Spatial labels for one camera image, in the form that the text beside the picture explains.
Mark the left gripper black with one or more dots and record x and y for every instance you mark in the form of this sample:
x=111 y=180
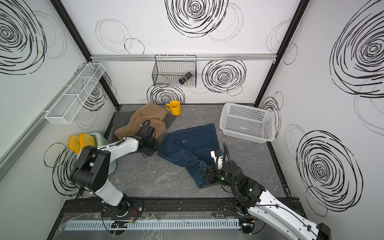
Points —
x=157 y=143

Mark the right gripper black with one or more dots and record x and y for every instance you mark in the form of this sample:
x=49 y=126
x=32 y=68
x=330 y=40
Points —
x=210 y=176

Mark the blue denim skirt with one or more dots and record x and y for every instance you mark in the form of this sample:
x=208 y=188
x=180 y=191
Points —
x=191 y=149

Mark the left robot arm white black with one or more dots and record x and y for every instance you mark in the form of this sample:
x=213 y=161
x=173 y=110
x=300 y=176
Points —
x=92 y=166

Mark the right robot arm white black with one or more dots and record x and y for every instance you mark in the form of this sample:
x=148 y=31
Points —
x=255 y=200

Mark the tan brown skirt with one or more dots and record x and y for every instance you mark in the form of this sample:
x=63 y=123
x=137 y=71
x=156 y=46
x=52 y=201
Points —
x=150 y=111

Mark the dark perforated mat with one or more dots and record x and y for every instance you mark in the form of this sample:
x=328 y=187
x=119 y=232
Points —
x=120 y=120

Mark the yellow mug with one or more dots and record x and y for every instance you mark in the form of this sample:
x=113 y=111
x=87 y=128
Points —
x=174 y=107

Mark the mint green toaster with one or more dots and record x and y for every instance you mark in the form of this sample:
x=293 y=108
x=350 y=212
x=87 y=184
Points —
x=101 y=141

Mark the white perforated plastic basket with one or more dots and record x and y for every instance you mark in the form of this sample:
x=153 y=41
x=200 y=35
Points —
x=248 y=123

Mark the right toast slice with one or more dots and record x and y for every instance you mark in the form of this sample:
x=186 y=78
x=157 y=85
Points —
x=87 y=140

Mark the toast slice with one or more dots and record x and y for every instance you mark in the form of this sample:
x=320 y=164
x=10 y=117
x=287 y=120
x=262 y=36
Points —
x=87 y=140
x=74 y=144

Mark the dark cylindrical bottle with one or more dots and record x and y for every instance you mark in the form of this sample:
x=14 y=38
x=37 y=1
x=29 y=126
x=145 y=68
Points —
x=183 y=79

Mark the left toast slice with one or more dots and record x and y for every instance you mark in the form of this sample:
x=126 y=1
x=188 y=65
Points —
x=74 y=144

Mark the white slotted cable duct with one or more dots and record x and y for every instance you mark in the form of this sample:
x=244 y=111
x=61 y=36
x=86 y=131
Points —
x=194 y=224

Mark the black wire wall basket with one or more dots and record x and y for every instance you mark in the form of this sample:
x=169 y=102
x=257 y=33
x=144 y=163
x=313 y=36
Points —
x=169 y=68

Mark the white wire wall shelf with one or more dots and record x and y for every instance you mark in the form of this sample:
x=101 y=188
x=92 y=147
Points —
x=84 y=91

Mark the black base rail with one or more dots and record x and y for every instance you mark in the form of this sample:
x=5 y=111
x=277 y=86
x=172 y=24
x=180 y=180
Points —
x=138 y=207

